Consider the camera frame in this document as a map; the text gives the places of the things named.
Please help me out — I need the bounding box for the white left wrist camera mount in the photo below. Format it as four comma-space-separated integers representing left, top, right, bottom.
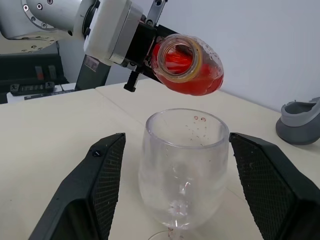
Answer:
83, 0, 144, 67

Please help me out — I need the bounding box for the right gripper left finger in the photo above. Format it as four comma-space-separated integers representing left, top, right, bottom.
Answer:
28, 132, 127, 240

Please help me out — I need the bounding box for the dark laptop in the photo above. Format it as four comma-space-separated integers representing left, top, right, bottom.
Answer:
0, 52, 76, 105

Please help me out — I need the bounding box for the dark upright post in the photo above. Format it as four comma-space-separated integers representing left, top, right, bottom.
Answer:
74, 53, 114, 92

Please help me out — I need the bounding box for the clear wine glass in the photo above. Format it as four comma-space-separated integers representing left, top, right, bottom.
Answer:
137, 107, 230, 240

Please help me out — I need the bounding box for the grey printed plastic holder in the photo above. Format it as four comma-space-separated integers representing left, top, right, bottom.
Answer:
275, 96, 320, 146

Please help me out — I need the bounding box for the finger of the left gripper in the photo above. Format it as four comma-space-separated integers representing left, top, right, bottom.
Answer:
139, 65, 174, 85
156, 23, 187, 42

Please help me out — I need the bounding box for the red liquid plastic bottle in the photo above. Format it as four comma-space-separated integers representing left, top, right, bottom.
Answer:
149, 33, 225, 97

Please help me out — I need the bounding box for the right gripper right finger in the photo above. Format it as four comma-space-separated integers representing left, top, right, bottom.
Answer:
228, 132, 320, 240

